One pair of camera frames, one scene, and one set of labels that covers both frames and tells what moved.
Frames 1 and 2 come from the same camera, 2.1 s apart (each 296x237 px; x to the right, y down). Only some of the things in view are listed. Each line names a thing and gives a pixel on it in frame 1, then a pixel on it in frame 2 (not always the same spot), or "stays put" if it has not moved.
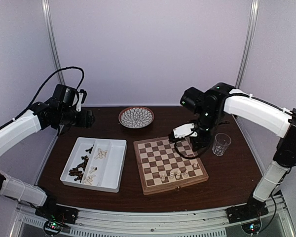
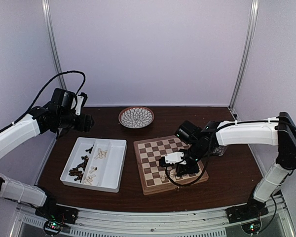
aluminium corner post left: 51,28 stays put
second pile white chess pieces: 101,153 stays put
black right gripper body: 207,120 → 198,152
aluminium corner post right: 248,44 stays put
